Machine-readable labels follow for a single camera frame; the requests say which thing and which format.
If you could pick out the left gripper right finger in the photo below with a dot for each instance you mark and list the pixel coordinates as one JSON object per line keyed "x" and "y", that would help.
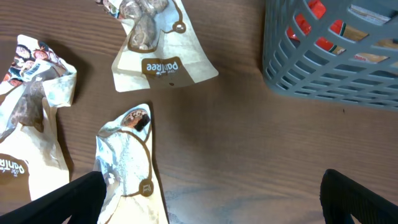
{"x": 343, "y": 200}

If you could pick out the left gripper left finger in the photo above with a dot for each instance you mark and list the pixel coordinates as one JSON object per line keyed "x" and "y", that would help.
{"x": 80, "y": 201}

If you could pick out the beige snack pouch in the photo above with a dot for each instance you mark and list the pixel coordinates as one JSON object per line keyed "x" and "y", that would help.
{"x": 124, "y": 157}
{"x": 36, "y": 85}
{"x": 161, "y": 49}

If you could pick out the orange cracker package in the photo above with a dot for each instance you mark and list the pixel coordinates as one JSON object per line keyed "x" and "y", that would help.
{"x": 375, "y": 14}

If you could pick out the grey plastic basket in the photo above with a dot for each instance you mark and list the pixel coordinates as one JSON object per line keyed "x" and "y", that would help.
{"x": 293, "y": 65}

